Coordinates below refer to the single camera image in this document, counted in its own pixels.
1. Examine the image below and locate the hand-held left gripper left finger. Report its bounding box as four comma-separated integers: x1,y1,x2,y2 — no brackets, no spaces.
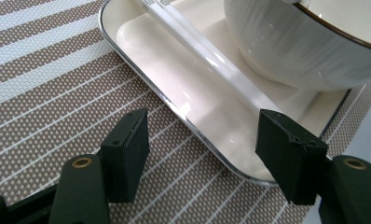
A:
99,107,151,204

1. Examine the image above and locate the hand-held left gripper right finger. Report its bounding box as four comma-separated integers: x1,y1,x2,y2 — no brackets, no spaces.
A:
254,108,330,207

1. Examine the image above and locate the white rectangular tray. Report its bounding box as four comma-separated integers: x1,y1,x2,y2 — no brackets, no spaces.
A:
98,0,352,187

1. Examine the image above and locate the white chopstick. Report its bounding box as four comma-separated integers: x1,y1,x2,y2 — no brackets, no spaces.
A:
155,0,282,115
133,0,264,118

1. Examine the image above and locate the brown striped woven placemat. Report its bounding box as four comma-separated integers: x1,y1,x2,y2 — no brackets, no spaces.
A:
0,0,371,224

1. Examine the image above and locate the white bowl with dark rim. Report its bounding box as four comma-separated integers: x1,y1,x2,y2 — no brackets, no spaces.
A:
223,0,371,92

